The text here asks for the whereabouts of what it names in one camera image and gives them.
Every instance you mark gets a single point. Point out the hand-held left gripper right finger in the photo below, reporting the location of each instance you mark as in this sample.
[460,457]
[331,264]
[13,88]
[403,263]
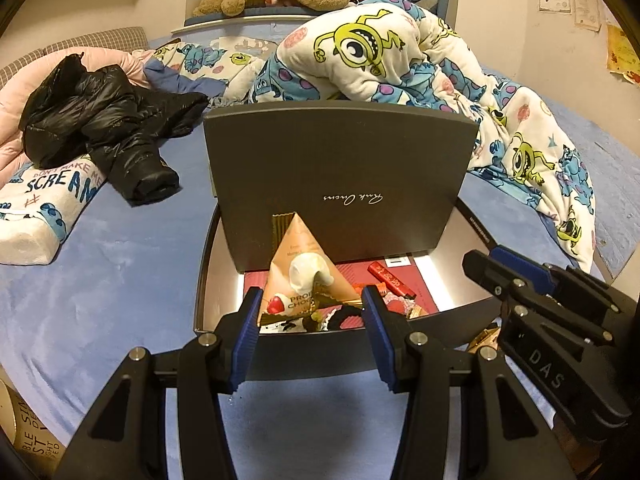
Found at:
[381,345]

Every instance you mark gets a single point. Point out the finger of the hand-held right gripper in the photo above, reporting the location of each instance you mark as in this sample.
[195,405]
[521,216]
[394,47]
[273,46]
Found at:
[487,270]
[525,266]

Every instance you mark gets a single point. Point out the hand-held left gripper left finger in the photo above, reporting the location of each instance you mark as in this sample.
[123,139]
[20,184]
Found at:
[244,345]

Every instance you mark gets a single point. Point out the triangular snack packet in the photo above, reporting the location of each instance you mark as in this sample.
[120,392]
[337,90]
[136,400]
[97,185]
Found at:
[295,250]

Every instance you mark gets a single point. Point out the dark grey cardboard box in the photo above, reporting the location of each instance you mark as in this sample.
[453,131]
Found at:
[340,160]

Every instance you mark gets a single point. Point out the pink wrapped candy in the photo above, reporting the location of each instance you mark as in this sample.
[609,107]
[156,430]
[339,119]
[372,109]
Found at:
[400,305]

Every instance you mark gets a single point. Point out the orange wrapper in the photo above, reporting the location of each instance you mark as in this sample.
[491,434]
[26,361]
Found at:
[380,290]

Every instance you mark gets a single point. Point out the red snack bar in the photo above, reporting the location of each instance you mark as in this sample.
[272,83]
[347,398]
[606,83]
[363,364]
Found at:
[390,277]

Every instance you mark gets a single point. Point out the gold wrapper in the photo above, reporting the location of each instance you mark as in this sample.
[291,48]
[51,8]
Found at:
[482,342]

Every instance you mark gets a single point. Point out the gold striped packet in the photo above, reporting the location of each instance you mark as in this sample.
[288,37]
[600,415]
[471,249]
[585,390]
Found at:
[280,235]

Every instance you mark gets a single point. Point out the blue bed sheet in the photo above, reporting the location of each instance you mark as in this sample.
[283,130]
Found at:
[125,285]

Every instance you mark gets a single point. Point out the cartoon monster printed blanket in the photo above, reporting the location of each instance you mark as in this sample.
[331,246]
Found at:
[400,65]

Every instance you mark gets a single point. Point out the white printed pillow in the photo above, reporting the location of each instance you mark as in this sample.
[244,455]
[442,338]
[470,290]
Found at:
[45,215]

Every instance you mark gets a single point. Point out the black puffer jacket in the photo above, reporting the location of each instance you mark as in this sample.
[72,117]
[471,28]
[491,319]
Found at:
[115,125]

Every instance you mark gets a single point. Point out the grey window ledge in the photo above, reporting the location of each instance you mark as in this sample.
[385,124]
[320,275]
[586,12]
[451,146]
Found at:
[225,24]

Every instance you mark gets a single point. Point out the pink quilt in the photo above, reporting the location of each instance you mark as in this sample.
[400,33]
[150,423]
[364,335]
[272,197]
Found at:
[20,105]

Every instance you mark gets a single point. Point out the checked headboard cushion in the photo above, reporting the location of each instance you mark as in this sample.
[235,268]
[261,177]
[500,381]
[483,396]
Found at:
[90,42]

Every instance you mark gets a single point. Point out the yellow wall poster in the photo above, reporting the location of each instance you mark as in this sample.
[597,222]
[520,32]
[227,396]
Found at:
[622,52]

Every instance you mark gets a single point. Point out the framed wall certificate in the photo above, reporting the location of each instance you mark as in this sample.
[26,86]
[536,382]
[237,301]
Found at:
[587,7]
[555,0]

